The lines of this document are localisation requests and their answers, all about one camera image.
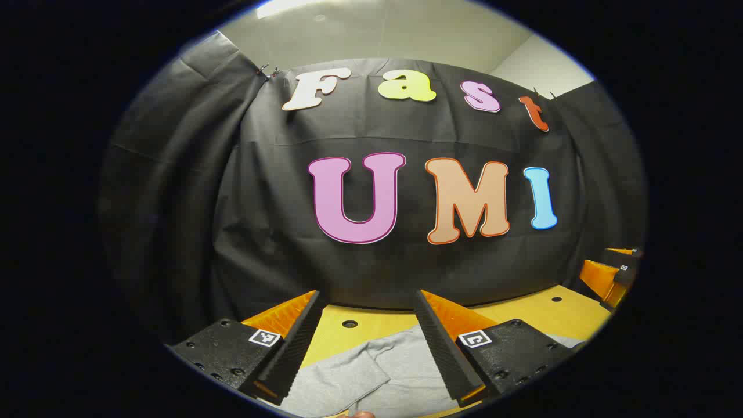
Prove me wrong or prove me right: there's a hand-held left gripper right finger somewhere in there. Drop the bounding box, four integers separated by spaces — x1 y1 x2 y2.
413 289 581 407

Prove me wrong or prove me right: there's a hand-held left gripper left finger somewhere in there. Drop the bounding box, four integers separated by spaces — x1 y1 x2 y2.
165 290 326 406

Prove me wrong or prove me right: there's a grey zip-neck sweatshirt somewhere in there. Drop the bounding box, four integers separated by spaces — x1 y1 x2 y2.
273 324 584 418

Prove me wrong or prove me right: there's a black backdrop cloth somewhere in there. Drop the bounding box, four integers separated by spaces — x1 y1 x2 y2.
96 29 648 349

